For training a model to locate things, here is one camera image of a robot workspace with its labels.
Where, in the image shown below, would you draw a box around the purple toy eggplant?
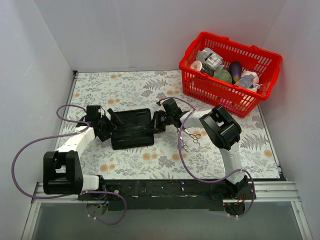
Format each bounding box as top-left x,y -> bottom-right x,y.
228,61 -> 242,84

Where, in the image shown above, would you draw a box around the red plastic shopping basket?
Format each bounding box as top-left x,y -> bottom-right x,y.
179,31 -> 283,118

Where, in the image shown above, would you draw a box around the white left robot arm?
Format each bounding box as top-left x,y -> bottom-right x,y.
43,105 -> 124,200

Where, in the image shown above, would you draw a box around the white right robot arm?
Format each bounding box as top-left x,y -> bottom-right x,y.
152,97 -> 249,199

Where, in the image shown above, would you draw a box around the silver straight scissors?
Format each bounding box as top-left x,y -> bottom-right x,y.
178,135 -> 188,153

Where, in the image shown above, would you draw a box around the silver thinning scissors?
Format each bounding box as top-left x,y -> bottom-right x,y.
181,128 -> 201,145

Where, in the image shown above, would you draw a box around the white pink cup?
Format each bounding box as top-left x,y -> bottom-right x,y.
190,60 -> 203,72

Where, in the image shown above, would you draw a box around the white round toy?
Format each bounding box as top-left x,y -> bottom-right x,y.
241,70 -> 263,92

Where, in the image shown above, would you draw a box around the black zippered tool case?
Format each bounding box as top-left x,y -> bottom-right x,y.
111,108 -> 155,150

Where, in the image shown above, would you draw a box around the clear plastic bottle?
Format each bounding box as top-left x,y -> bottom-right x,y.
235,74 -> 256,89

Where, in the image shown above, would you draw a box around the aluminium frame rail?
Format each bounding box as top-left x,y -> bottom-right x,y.
22,181 -> 312,240

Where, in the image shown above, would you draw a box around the green textured ball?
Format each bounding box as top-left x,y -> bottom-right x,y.
213,69 -> 233,84

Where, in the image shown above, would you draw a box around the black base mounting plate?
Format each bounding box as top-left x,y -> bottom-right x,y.
77,179 -> 255,214

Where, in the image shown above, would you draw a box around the grey foil snack pouch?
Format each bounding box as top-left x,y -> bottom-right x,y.
196,47 -> 224,70

